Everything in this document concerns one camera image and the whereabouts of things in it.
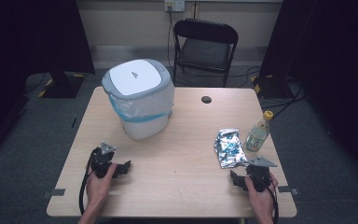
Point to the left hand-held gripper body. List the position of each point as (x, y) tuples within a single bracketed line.
[(101, 158)]

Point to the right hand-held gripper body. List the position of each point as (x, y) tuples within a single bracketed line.
[(259, 172)]

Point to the silver foil packet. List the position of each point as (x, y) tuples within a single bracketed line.
[(230, 147)]

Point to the white pedal trash can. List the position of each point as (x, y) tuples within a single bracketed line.
[(136, 93)]

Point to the person's left hand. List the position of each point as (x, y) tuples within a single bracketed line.
[(98, 186)]

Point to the person's right hand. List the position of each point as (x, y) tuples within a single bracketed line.
[(261, 199)]

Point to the grey tape piece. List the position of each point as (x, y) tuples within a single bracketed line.
[(54, 193), (287, 189)]

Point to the clear bottle with yellow cap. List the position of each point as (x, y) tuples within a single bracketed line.
[(256, 137)]

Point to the clear blue-rimmed trash bag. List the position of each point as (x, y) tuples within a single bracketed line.
[(143, 107)]

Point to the black stand base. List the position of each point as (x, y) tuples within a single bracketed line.
[(270, 87), (62, 85)]

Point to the black folding chair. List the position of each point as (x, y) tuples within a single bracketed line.
[(203, 53)]

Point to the dark curtain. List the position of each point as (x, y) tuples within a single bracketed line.
[(28, 37), (332, 46)]

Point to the white wall socket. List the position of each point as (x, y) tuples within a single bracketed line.
[(174, 5)]

